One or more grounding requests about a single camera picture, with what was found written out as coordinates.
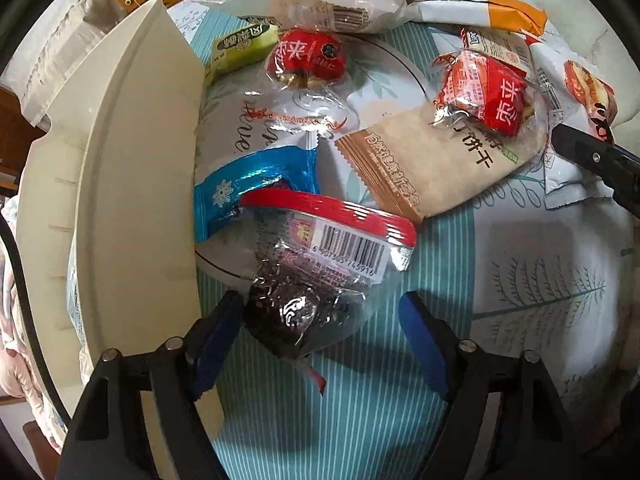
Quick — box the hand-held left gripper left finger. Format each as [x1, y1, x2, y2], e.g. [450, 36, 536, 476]
[55, 290, 246, 480]

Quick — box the white fruit picture snack packet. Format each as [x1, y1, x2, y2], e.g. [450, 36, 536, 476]
[530, 30, 621, 211]

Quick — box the white plastic storage box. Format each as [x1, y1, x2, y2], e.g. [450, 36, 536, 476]
[17, 0, 226, 443]

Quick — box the clear brown cake packet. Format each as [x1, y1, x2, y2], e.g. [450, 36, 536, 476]
[192, 0, 408, 36]

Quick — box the dark plum packet red top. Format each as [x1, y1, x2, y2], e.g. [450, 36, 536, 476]
[237, 189, 418, 393]

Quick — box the black cable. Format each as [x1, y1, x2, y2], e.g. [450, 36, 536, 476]
[0, 220, 73, 426]

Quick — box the white lace furniture cover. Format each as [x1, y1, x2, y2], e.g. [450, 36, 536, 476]
[0, 0, 156, 128]

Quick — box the red walnut date packet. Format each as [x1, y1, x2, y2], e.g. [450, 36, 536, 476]
[432, 50, 543, 138]
[242, 27, 361, 133]

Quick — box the blue snowflake snack packet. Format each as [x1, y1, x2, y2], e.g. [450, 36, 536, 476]
[192, 132, 323, 248]

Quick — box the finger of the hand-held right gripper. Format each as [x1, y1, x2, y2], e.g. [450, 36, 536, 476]
[550, 124, 640, 216]

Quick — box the brown biscuit packet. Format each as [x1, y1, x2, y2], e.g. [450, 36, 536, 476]
[334, 107, 548, 226]

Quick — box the orange and white snack packet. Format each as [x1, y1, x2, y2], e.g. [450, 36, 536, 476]
[407, 0, 548, 36]

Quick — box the green snack packet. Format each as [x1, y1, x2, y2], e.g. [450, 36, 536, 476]
[205, 22, 281, 86]

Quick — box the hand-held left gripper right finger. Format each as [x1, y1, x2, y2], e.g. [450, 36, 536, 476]
[398, 290, 583, 480]

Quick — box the teal printed tablecloth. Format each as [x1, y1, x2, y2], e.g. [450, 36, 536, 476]
[165, 0, 640, 480]

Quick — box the white red-edged snack packet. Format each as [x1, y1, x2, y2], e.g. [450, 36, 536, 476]
[460, 25, 536, 78]

